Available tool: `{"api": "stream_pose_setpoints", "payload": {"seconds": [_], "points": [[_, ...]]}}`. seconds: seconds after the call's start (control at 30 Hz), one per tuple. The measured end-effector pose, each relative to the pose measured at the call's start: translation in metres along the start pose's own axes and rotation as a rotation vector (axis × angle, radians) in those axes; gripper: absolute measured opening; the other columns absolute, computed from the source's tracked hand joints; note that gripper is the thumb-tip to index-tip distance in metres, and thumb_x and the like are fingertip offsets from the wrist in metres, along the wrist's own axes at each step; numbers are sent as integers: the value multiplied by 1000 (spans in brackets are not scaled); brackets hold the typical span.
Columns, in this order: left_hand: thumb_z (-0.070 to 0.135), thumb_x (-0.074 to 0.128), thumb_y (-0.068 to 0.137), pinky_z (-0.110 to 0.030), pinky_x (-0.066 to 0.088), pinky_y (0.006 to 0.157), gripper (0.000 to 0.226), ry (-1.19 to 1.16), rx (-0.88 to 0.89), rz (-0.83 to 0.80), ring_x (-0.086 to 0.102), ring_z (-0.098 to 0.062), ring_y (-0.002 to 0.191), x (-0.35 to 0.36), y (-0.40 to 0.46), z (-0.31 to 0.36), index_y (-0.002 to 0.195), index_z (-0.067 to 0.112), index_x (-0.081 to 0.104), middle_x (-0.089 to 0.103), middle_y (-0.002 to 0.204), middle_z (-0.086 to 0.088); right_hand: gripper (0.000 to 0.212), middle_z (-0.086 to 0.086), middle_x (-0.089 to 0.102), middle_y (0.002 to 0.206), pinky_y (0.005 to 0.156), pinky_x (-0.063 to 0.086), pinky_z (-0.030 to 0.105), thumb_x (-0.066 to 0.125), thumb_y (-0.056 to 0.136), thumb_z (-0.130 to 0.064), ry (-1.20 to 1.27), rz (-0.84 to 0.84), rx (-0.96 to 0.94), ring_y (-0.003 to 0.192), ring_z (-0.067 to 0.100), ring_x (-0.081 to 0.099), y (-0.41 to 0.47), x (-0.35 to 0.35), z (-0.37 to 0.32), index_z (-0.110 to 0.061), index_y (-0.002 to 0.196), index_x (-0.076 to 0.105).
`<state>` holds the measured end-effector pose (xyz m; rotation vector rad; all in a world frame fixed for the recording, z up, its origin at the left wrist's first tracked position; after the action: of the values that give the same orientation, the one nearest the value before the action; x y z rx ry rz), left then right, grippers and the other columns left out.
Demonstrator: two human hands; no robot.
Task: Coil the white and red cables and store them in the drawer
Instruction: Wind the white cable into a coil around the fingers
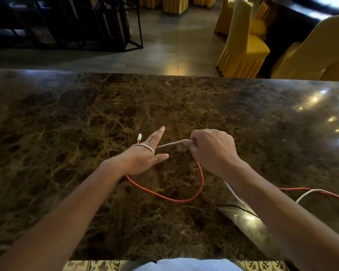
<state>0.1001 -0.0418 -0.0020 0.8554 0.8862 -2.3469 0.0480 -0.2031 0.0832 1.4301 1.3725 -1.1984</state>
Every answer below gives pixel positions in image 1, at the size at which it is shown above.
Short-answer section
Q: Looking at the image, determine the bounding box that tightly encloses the person's right hand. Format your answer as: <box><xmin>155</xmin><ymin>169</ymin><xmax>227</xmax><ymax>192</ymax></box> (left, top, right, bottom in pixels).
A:
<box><xmin>182</xmin><ymin>129</ymin><xmax>243</xmax><ymax>181</ymax></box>

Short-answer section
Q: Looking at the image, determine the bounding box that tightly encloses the person's left hand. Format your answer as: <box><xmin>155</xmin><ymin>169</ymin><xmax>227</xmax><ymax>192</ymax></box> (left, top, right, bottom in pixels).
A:
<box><xmin>101</xmin><ymin>126</ymin><xmax>170</xmax><ymax>177</ymax></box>

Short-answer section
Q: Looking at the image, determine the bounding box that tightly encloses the white charging cable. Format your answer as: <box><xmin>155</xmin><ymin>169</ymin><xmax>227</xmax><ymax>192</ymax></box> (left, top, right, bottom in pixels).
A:
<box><xmin>131</xmin><ymin>139</ymin><xmax>339</xmax><ymax>212</ymax></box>

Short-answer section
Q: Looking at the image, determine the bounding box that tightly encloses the red charging cable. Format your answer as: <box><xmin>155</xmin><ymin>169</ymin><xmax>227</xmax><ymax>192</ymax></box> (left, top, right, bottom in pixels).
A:
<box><xmin>126</xmin><ymin>133</ymin><xmax>339</xmax><ymax>208</ymax></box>

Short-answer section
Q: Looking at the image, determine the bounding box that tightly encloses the person's right forearm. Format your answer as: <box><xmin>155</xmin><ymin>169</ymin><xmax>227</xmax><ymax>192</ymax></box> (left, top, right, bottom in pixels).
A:
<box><xmin>223</xmin><ymin>160</ymin><xmax>339</xmax><ymax>271</ymax></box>

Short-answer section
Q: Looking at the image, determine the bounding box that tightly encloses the person's left forearm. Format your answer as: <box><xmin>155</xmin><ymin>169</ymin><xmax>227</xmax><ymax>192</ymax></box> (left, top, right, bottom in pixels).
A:
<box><xmin>0</xmin><ymin>163</ymin><xmax>125</xmax><ymax>271</ymax></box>

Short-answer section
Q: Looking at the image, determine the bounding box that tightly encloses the person's white shirt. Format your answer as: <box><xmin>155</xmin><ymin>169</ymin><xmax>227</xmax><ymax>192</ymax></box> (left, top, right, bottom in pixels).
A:
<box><xmin>133</xmin><ymin>258</ymin><xmax>243</xmax><ymax>271</ymax></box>

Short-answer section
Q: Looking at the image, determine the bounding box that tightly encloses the black metal shelf rack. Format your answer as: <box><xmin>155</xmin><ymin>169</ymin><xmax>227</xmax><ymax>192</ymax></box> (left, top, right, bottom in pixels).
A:
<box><xmin>0</xmin><ymin>0</ymin><xmax>144</xmax><ymax>53</ymax></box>

